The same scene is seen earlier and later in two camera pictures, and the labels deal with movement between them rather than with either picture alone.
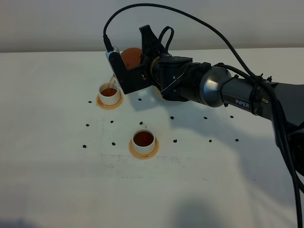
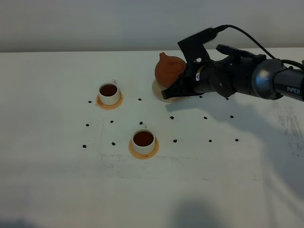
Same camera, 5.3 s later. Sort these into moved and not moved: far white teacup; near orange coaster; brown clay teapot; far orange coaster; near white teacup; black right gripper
Moved: black right gripper; brown clay teapot
Not moved: near orange coaster; far white teacup; near white teacup; far orange coaster
